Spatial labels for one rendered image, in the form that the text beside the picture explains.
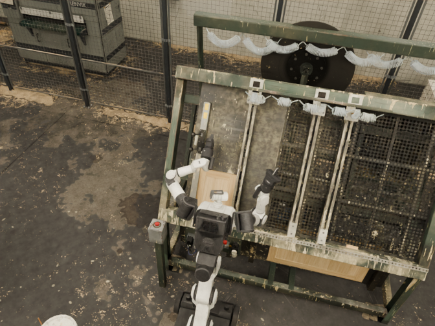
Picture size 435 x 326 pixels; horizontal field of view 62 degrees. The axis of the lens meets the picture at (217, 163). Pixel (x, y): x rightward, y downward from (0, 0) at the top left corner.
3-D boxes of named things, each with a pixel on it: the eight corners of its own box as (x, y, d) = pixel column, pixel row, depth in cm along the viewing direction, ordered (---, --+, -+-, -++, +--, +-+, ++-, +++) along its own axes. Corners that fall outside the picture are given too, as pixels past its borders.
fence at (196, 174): (188, 211, 315) (187, 213, 311) (205, 101, 296) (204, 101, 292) (193, 213, 314) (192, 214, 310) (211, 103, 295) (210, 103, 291)
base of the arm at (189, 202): (193, 215, 272) (188, 224, 262) (178, 207, 273) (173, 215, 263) (202, 201, 265) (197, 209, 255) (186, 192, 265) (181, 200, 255)
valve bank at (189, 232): (180, 255, 318) (179, 239, 302) (185, 242, 328) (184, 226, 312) (236, 269, 310) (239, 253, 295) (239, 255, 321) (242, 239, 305)
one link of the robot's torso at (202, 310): (209, 340, 298) (215, 298, 277) (185, 334, 301) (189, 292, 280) (213, 325, 312) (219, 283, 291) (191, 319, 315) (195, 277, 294)
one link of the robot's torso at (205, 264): (210, 284, 254) (213, 263, 248) (192, 280, 256) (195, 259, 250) (218, 262, 280) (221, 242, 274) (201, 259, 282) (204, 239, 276)
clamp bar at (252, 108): (226, 220, 310) (222, 229, 287) (252, 78, 286) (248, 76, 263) (238, 222, 308) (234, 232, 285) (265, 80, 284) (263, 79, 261)
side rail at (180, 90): (162, 204, 324) (158, 207, 314) (180, 78, 302) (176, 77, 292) (169, 205, 324) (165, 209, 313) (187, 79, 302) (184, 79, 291)
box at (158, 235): (149, 242, 305) (147, 228, 293) (154, 231, 314) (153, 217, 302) (162, 245, 304) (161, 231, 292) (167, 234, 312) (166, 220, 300)
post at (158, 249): (158, 286, 357) (153, 240, 307) (161, 281, 361) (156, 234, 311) (164, 288, 356) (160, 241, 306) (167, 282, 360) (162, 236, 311)
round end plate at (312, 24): (254, 102, 345) (266, 17, 292) (256, 99, 349) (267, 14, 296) (340, 116, 334) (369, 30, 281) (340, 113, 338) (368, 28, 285)
